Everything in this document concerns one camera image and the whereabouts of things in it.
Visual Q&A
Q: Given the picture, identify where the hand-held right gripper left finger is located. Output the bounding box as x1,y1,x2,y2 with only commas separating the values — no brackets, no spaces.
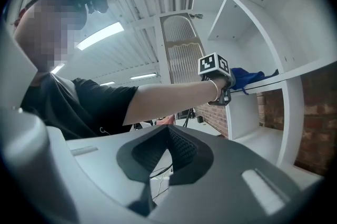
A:
116,124,168,217

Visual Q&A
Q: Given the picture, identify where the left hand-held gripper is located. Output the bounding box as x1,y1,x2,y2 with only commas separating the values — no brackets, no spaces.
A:
197,52,236,106

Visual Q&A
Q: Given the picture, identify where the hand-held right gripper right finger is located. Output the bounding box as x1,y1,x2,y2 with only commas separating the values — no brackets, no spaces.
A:
167,124,214,187

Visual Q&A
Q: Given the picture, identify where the blue cloth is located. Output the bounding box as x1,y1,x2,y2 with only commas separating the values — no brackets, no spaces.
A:
230,67,280,95

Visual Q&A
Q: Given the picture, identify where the white cubby shelf unit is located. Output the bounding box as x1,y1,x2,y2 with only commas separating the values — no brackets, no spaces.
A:
155,0,337,176

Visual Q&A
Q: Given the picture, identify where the person's left forearm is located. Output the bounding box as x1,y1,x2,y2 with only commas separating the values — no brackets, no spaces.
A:
122,80,219,126

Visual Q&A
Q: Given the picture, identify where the person's left hand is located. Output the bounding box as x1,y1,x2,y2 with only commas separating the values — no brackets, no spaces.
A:
212,75,229,92

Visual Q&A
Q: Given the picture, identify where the silver bangle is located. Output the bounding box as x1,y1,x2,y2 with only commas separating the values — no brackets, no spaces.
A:
207,80,220,102

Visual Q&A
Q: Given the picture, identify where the ribbed glass cabinet door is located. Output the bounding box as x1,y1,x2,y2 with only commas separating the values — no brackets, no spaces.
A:
160,12,207,84

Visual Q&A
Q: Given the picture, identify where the person's black shirt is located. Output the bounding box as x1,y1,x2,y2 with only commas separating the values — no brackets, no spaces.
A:
20,72,139,141

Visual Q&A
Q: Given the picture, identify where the ceiling tube light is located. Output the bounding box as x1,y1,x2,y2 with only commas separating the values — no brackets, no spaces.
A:
130,73,158,80

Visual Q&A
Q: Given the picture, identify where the ceiling light panel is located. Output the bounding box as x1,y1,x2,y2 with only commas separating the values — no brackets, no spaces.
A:
75,22,124,51

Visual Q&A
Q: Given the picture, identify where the person's head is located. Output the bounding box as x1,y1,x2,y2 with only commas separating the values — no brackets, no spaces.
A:
14,0,87,73

